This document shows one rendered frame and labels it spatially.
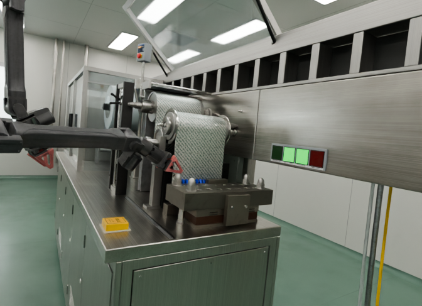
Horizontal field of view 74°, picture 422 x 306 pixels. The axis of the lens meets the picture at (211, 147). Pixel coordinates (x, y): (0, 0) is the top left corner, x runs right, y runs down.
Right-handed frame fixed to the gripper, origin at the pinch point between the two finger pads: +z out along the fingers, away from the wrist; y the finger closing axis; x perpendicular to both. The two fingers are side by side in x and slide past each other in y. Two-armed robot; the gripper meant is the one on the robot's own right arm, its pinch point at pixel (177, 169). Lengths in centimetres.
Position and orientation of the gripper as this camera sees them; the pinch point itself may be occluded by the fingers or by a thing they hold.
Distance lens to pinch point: 113.6
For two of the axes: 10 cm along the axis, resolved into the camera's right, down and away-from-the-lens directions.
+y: 5.2, 0.9, -8.5
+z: 6.9, 5.4, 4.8
